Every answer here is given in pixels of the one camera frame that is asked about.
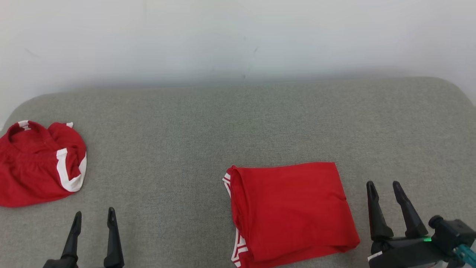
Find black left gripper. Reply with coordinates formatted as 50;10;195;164
43;207;125;268

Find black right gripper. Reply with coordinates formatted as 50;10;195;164
366;181;446;268

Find red shorts with white stripes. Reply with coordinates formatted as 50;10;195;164
0;120;87;208

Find red Bulls 23 jersey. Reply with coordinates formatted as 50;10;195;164
222;162;361;268

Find teal cable connector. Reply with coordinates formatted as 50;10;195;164
456;244;476;267

